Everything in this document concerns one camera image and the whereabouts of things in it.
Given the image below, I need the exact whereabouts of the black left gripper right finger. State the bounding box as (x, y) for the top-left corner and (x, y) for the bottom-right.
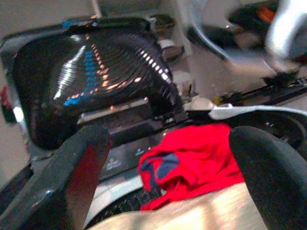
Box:
(227, 126), (307, 230)

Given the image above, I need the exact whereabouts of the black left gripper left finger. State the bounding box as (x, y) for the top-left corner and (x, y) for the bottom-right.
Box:
(0, 124), (113, 230)

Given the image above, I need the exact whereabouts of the red garment with blue trim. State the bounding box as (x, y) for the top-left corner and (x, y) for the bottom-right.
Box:
(138, 123), (245, 211)

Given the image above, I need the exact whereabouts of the dark grey top-load washing machine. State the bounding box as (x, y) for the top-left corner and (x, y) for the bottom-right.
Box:
(0, 95), (307, 230)

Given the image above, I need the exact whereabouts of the steel washer drum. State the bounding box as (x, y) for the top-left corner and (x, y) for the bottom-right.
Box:
(83, 172), (166, 228)

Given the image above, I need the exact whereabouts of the dark glass washer lid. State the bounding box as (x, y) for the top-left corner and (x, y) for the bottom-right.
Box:
(0, 16), (185, 151)

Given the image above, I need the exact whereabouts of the beige cloth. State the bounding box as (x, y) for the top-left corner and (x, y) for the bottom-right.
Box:
(88, 182), (269, 230)

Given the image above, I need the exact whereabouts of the kitchen shelf rack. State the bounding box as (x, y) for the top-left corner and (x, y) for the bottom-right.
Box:
(148, 13), (186, 62)

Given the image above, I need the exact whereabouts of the white bowl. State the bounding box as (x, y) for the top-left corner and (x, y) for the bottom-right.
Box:
(159, 39), (176, 50)

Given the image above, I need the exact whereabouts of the dark green bowl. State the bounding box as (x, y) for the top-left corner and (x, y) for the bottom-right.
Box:
(150, 14), (176, 30)

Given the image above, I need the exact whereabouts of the red and black wall fitting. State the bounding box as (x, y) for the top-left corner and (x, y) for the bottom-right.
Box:
(0, 85), (14, 123)

